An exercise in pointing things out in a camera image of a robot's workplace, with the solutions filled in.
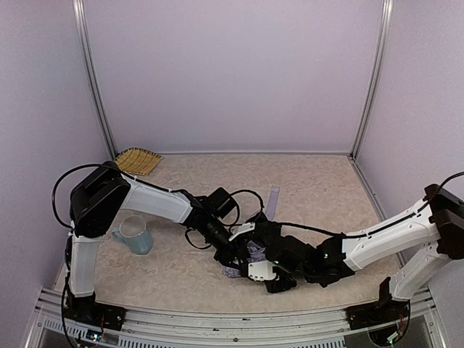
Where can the lilac folding umbrella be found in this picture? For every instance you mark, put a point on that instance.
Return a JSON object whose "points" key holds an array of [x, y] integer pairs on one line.
{"points": [[254, 250]]}

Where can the yellow woven mat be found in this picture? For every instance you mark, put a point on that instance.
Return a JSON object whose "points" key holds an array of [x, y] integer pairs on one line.
{"points": [[137, 161]]}

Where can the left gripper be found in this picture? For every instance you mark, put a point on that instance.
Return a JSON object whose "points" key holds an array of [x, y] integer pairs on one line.
{"points": [[233, 251]]}

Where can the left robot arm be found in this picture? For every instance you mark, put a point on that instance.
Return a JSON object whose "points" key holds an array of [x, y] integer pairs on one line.
{"points": [[107, 190]]}

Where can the aluminium corner post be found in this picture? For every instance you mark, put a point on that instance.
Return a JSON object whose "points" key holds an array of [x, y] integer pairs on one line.
{"points": [[85, 44], [375, 76]]}

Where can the right aluminium corner post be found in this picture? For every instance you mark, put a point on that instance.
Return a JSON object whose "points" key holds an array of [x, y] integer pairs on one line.
{"points": [[375, 76]]}

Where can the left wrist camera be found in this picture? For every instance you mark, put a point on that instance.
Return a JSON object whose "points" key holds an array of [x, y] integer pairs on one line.
{"points": [[242, 229]]}

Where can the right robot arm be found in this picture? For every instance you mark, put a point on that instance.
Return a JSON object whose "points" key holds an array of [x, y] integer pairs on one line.
{"points": [[434, 223]]}

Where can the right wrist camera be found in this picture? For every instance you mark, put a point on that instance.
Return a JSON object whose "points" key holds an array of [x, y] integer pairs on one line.
{"points": [[261, 271]]}

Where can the left aluminium corner post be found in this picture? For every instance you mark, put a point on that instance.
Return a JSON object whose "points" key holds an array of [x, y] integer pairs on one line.
{"points": [[85, 44]]}

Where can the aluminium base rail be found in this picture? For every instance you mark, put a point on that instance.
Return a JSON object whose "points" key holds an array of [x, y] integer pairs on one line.
{"points": [[141, 327]]}

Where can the light blue mug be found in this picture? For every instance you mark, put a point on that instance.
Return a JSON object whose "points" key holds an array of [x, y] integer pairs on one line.
{"points": [[133, 233]]}

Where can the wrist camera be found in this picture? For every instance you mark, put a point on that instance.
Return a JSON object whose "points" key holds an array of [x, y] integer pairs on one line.
{"points": [[261, 271], [242, 229]]}

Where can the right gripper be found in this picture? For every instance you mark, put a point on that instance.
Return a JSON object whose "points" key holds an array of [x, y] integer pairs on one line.
{"points": [[274, 259]]}

